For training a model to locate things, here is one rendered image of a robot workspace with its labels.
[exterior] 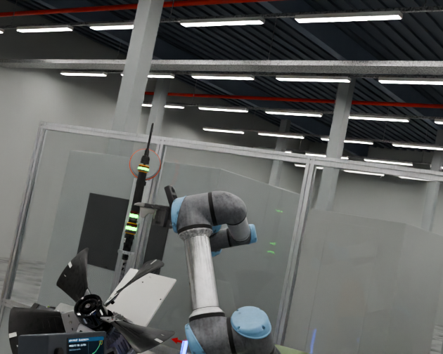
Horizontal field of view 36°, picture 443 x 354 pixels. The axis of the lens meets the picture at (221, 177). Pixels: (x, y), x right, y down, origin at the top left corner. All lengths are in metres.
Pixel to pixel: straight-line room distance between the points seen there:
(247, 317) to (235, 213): 0.35
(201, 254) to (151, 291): 0.97
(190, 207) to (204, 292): 0.28
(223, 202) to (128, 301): 1.06
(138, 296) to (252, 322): 1.12
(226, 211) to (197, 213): 0.10
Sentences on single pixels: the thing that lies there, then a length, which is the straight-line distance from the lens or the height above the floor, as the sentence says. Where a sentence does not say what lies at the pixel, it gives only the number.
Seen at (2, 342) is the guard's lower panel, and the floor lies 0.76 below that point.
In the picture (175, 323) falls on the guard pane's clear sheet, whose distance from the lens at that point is 3.50.
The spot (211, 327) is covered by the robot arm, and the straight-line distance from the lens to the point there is 2.17.
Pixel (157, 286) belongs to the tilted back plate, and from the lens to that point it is 3.18.
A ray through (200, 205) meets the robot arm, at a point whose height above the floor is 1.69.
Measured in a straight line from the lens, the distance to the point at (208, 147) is 3.49.
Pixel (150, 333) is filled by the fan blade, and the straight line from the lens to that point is 2.73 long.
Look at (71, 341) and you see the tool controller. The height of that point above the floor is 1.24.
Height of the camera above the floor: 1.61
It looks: 5 degrees up
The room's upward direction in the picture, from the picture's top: 11 degrees clockwise
